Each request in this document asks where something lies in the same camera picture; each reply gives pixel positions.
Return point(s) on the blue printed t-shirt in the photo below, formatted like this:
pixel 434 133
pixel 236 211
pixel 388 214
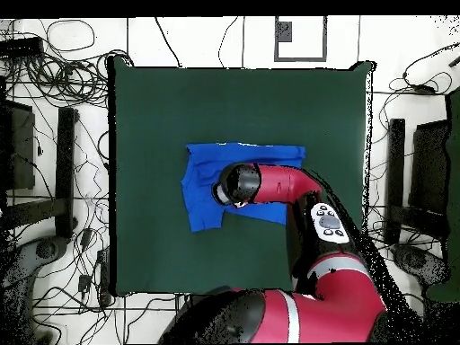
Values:
pixel 201 169

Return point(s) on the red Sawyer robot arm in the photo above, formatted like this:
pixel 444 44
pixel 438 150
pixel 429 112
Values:
pixel 287 183

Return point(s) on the dark green table cloth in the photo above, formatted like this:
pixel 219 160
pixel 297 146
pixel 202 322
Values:
pixel 161 107

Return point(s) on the black power adapter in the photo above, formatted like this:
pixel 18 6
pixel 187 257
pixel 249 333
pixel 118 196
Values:
pixel 84 283
pixel 86 237

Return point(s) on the black power strip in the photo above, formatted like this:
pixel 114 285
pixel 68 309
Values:
pixel 104 276
pixel 21 46

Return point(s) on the dark square floor tag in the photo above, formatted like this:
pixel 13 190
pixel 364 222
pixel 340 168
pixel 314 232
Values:
pixel 284 31

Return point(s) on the gray office chair base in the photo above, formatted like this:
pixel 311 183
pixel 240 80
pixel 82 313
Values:
pixel 46 248
pixel 417 260

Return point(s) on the black box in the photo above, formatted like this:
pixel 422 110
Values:
pixel 429 165
pixel 18 143

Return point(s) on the green cloth on side table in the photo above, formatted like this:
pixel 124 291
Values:
pixel 453 179

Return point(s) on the black stand frame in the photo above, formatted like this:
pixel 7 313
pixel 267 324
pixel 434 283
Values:
pixel 65 161
pixel 395 161

